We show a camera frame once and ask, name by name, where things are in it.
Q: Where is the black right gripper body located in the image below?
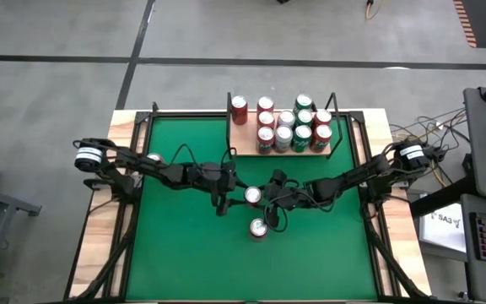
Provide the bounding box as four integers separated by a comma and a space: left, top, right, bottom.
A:
266, 169, 311, 228

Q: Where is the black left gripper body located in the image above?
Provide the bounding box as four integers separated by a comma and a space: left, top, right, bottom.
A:
202, 160, 238, 217

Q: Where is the red cola can black figure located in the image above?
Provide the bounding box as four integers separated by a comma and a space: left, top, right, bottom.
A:
243, 185, 263, 208

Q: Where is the red Coke Zero can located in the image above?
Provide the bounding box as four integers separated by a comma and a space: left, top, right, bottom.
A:
249, 217, 269, 242

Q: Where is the black support beam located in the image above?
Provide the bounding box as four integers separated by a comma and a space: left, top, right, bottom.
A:
409, 175, 480, 219

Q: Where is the white SA3 sign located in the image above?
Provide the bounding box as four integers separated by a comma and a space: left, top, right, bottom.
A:
418, 204, 467, 254

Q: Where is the grey metal cart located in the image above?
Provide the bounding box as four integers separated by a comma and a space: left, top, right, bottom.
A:
0, 181, 42, 304

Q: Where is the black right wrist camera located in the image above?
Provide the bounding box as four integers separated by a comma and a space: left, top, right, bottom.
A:
280, 187, 303, 206

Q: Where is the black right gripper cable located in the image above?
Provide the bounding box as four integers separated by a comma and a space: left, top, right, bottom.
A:
262, 202, 289, 233

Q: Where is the wooden shelf with black frame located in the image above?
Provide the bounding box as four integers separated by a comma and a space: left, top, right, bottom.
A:
224, 90, 343, 160

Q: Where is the tangled cable bundle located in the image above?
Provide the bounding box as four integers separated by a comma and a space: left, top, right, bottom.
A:
388, 107, 472, 189

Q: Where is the yellow cable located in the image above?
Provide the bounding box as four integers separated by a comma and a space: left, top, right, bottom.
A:
364, 0, 386, 20

